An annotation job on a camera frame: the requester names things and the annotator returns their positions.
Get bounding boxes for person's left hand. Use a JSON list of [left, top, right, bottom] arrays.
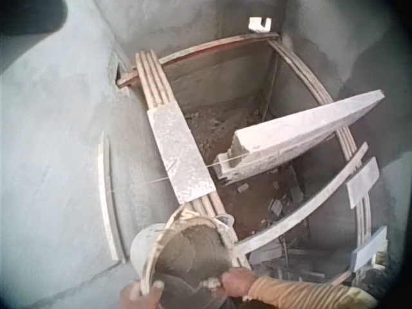
[[118, 279, 165, 309]]

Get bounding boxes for person's right hand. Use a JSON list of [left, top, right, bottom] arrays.
[[202, 267, 259, 303]]

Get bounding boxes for round metal mortar pan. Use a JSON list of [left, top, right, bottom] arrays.
[[140, 214, 239, 294]]

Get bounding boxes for heap of brick rubble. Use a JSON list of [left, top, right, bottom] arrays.
[[185, 92, 326, 281]]

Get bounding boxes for long white wooden plank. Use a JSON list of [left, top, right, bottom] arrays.
[[230, 141, 370, 259]]

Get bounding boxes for short grey concrete plank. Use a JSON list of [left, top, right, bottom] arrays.
[[146, 104, 217, 205]]

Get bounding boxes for small grey concrete slab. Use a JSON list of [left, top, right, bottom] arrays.
[[345, 156, 381, 209], [350, 225, 389, 272]]

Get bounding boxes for long grey concrete slab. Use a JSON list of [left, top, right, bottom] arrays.
[[214, 89, 386, 187]]

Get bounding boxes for red wooden beam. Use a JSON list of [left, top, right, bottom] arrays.
[[116, 31, 281, 90]]

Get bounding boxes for thin white string line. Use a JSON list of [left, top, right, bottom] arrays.
[[110, 153, 252, 194]]

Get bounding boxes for white wooden wall strip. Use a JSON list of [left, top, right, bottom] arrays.
[[97, 129, 127, 264]]

